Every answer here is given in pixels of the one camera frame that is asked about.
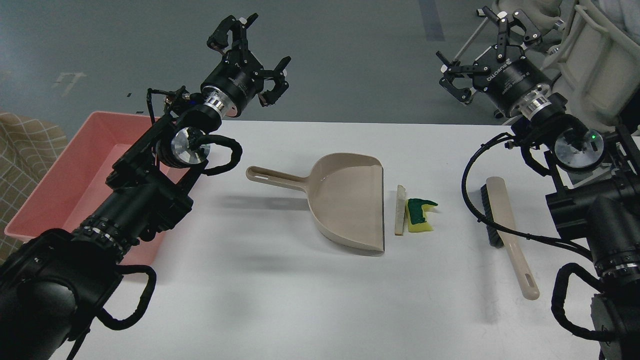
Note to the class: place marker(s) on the pink plastic bin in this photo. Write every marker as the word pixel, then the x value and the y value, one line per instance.
pixel 75 186

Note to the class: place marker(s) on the white office chair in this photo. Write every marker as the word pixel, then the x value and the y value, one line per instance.
pixel 592 60

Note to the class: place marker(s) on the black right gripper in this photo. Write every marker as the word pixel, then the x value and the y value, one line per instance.
pixel 512 82

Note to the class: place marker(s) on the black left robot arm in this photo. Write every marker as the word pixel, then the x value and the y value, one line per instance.
pixel 57 284

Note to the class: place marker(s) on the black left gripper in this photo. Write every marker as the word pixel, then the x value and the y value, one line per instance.
pixel 233 75

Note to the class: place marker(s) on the beige checkered cloth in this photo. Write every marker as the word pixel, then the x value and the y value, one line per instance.
pixel 28 149

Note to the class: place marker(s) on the yellow green sponge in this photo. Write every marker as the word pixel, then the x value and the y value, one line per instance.
pixel 416 210

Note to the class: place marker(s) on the beige plastic dustpan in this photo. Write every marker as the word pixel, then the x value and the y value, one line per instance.
pixel 345 194

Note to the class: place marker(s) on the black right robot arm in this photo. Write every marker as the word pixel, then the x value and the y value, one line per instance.
pixel 595 210

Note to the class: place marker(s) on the beige hand brush black bristles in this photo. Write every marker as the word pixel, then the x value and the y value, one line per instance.
pixel 497 208

